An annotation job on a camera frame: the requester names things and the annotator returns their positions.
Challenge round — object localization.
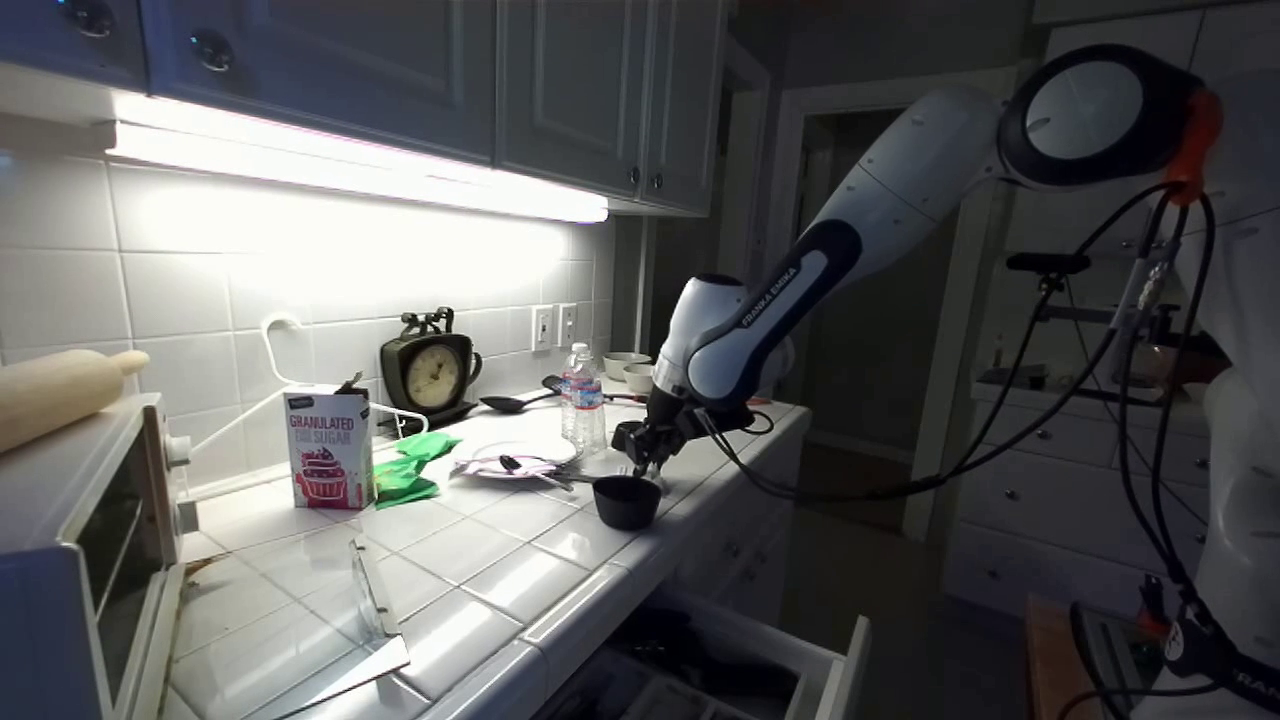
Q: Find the green cloth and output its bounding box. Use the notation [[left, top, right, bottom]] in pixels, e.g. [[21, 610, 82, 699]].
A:
[[373, 431, 464, 510]]

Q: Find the toaster oven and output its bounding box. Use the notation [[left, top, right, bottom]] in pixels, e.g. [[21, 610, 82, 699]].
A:
[[0, 392, 198, 720]]

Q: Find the wooden rolling pin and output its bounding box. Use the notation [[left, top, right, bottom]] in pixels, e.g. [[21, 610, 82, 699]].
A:
[[0, 348, 152, 454]]

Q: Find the black serving spoon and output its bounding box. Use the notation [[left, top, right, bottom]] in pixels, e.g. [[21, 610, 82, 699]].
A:
[[541, 374, 647, 405]]

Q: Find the white drawer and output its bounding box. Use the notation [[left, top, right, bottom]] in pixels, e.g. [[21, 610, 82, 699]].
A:
[[533, 588, 872, 720]]

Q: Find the heap of dark utensils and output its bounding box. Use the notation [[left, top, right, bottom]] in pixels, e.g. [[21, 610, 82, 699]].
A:
[[590, 608, 801, 713]]

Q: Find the upper cabinet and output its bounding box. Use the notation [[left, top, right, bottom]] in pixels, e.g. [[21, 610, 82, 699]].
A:
[[0, 0, 729, 218]]

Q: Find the small black pot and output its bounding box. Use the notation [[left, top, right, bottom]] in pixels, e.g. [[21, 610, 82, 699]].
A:
[[592, 475, 664, 532]]

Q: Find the toaster oven door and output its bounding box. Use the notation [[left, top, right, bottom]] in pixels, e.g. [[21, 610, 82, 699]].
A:
[[245, 538, 413, 720]]

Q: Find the camera on mount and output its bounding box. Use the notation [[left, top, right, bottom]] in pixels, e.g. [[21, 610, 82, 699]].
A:
[[1004, 251, 1093, 301]]

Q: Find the white dresser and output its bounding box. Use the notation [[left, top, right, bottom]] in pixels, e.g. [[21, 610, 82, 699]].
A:
[[940, 378, 1213, 623]]

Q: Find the white wrapper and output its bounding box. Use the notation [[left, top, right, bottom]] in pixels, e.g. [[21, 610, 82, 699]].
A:
[[455, 455, 556, 478]]

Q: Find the sugar box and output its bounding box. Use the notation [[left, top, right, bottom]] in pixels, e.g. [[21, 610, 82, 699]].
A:
[[282, 384, 377, 512]]

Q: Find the under-cabinet light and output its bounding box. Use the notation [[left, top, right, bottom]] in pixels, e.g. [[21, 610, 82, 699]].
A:
[[103, 118, 611, 225]]

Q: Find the black ladle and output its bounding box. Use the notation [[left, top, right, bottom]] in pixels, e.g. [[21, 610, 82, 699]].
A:
[[479, 388, 563, 415]]

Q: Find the black kitchen scale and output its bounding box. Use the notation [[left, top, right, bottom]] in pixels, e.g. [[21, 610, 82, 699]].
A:
[[379, 307, 484, 428]]

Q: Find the cabinet door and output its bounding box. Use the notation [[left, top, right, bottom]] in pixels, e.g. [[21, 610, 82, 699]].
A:
[[640, 0, 728, 217], [140, 0, 501, 167], [0, 0, 151, 93], [496, 0, 653, 199]]

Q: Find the white plate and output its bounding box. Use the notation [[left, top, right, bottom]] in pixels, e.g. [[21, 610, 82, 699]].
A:
[[449, 438, 582, 482]]

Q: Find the white cable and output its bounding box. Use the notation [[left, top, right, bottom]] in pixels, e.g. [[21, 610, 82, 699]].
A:
[[190, 312, 431, 461]]

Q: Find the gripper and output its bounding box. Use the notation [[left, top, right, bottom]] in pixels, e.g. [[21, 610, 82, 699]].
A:
[[632, 392, 703, 483]]

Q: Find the clear water bottle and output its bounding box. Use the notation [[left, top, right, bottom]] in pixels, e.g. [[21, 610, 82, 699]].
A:
[[560, 342, 608, 457]]

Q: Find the metal spoon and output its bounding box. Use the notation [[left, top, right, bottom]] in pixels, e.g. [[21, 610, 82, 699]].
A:
[[497, 454, 577, 493]]

